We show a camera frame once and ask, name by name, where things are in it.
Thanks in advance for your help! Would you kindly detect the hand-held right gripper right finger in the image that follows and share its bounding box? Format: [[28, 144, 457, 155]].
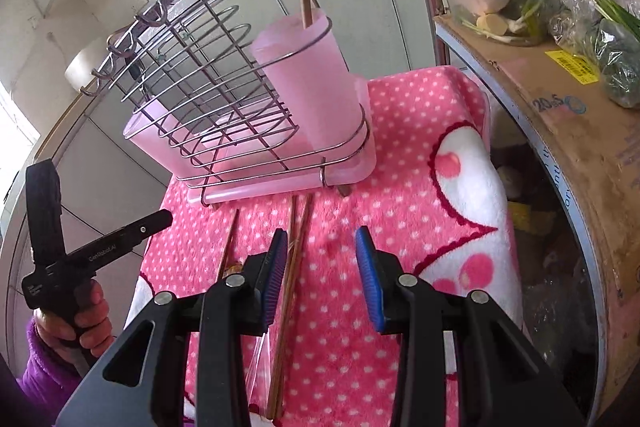
[[355, 227, 586, 427]]

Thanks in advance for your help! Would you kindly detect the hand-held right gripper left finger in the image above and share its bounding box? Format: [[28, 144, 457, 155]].
[[55, 228, 290, 427]]

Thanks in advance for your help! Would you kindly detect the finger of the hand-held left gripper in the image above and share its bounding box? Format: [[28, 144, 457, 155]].
[[119, 208, 174, 253]]

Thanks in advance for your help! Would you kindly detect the metal wire utensil rack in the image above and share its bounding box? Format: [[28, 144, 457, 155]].
[[80, 0, 372, 208]]

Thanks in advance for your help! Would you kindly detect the pink plastic cup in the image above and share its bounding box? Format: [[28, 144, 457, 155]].
[[250, 13, 366, 150]]

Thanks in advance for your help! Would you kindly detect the person's left forearm purple sleeve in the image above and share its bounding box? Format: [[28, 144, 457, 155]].
[[15, 317, 85, 427]]

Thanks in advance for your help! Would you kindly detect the person's left hand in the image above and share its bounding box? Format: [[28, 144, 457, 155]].
[[34, 280, 112, 349]]

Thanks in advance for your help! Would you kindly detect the pink plastic drip tray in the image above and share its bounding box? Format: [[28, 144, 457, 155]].
[[122, 77, 377, 208]]

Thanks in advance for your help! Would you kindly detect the window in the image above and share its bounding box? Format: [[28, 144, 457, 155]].
[[0, 87, 41, 208]]

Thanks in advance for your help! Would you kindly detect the pink polka-dot printed blanket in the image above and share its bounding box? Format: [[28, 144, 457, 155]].
[[122, 66, 523, 427]]

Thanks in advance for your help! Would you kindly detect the white rice cooker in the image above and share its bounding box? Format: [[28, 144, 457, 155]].
[[64, 44, 110, 94]]

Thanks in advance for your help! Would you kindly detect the brown cardboard box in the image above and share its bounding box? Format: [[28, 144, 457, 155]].
[[434, 14, 640, 418]]

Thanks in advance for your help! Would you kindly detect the ginger piece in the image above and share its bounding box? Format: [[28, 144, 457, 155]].
[[475, 13, 507, 36]]

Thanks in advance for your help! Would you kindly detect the plastic bag of greens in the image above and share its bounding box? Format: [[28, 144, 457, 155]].
[[547, 0, 640, 108]]

